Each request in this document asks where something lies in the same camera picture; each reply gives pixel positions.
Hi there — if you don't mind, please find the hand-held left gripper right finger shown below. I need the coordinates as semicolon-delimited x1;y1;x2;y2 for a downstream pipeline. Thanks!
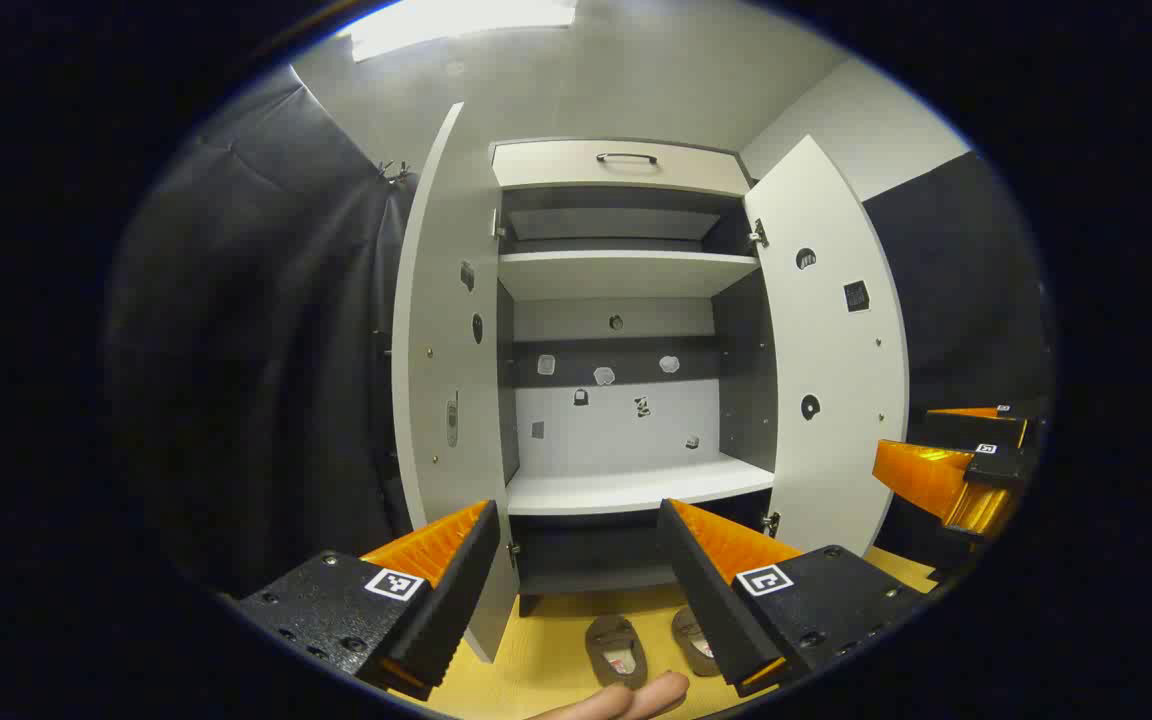
656;498;932;698

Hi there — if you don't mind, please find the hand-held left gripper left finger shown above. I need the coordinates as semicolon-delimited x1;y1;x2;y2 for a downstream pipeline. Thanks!
231;500;502;701

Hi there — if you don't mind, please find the brown shoe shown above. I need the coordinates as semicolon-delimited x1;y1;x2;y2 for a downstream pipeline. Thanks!
584;615;649;691
671;605;722;678

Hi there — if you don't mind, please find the white cabinet door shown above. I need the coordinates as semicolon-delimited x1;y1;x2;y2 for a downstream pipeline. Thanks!
391;100;522;664
741;135;910;556

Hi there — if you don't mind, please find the white shoe cabinet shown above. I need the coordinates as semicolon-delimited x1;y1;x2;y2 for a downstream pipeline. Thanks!
489;138;779;618

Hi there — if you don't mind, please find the white cabinet shelf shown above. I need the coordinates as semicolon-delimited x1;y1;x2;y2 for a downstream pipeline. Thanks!
498;250;762;301
506;452;777;517

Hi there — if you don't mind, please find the white cabinet drawer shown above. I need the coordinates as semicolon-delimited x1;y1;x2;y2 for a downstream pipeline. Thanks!
491;139;752;197

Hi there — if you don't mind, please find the black backdrop cloth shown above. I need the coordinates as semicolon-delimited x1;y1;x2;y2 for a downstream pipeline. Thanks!
106;65;1057;601

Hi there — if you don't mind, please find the ceiling light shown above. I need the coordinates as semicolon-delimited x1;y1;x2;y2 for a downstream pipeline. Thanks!
341;0;577;61

